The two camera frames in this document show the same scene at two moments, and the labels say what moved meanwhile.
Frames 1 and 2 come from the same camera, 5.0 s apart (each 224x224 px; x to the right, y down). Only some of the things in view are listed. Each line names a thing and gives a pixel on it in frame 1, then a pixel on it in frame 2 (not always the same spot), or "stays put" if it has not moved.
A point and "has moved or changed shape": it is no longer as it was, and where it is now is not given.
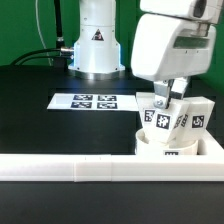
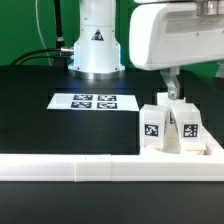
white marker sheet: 69,101 stays put
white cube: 194,119 has moved or changed shape
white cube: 146,103 to 152,126
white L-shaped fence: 208,164 stays put
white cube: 166,121 to 187,119
